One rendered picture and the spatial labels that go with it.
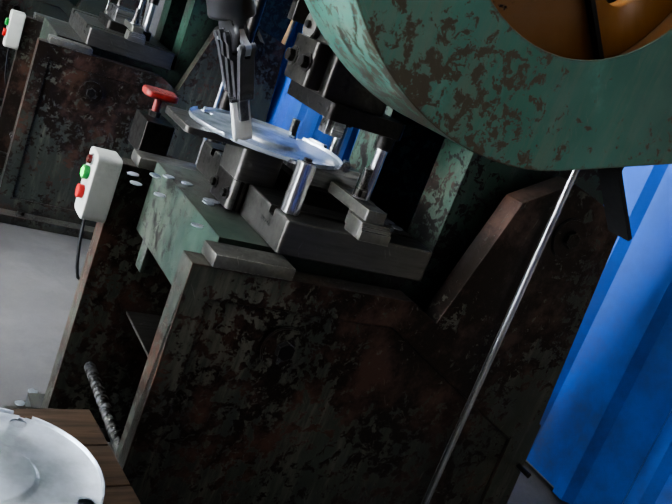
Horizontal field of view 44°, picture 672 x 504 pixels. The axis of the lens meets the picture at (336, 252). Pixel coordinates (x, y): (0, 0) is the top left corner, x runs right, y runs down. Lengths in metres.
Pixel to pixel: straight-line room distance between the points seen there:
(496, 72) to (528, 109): 0.08
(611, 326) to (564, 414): 0.30
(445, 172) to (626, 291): 1.01
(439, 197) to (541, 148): 0.38
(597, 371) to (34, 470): 1.71
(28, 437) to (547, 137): 0.82
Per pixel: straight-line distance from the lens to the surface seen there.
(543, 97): 1.20
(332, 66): 1.47
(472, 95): 1.13
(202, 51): 3.08
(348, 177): 1.54
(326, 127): 1.56
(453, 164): 1.55
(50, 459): 1.18
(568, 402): 2.55
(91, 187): 1.69
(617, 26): 1.36
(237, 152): 1.50
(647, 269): 2.42
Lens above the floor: 1.03
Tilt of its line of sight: 15 degrees down
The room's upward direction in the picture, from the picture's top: 21 degrees clockwise
